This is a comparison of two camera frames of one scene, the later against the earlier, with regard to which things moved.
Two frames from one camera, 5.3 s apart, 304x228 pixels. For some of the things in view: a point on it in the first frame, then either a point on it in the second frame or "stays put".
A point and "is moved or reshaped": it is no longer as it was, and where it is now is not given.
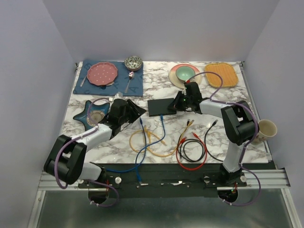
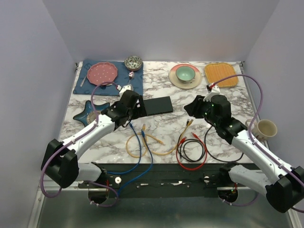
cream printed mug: [266, 128] stays put
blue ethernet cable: [147, 146] → [138, 161]
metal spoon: [131, 76] stays put
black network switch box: [161, 107] is moved or reshaped
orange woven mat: [227, 72] stays put
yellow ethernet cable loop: [143, 131] → [147, 145]
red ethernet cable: [205, 158] stays put
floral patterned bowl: [133, 63] stays put
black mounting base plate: [165, 180] stays put
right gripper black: [176, 101] → [195, 107]
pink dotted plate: [102, 73] stays put
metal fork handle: [83, 80] stays put
